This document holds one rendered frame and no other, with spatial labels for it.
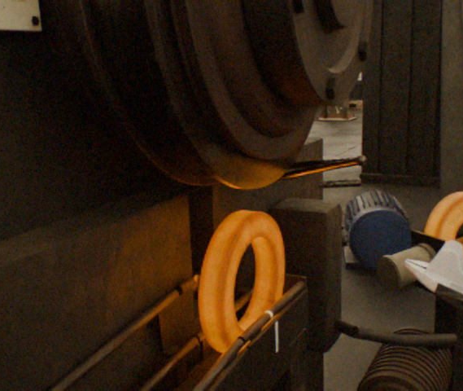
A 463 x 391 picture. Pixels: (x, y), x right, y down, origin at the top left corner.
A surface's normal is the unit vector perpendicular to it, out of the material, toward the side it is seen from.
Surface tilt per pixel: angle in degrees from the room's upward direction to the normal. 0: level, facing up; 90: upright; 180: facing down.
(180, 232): 90
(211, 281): 69
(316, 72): 90
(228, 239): 38
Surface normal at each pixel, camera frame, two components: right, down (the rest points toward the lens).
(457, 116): -0.66, 0.20
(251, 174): 0.88, 0.07
